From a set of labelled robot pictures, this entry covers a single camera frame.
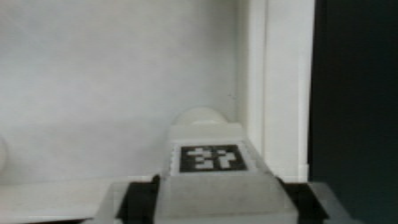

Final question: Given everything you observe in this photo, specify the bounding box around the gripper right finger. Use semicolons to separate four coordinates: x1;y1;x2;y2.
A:
277;179;366;224

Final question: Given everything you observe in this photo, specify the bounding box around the white square tabletop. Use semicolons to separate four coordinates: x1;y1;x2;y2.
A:
0;0;316;224

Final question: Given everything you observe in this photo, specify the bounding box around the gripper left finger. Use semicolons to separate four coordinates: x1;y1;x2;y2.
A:
87;179;162;224

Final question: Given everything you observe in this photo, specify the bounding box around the white table leg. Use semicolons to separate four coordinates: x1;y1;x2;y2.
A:
155;107;299;224

